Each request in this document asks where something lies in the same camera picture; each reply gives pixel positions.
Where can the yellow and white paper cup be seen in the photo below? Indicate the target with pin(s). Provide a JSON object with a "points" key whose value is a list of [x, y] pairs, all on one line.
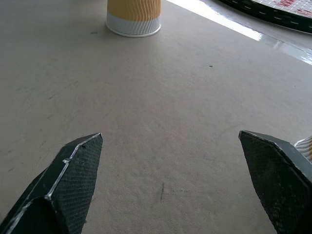
{"points": [[306, 146], [133, 17]]}

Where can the black badminton racket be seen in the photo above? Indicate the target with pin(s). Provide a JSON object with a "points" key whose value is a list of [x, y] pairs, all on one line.
{"points": [[273, 12]]}

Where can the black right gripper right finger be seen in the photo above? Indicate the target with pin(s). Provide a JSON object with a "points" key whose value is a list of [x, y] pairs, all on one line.
{"points": [[280, 180]]}

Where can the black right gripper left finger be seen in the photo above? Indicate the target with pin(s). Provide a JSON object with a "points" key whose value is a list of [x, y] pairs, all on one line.
{"points": [[70, 185]]}

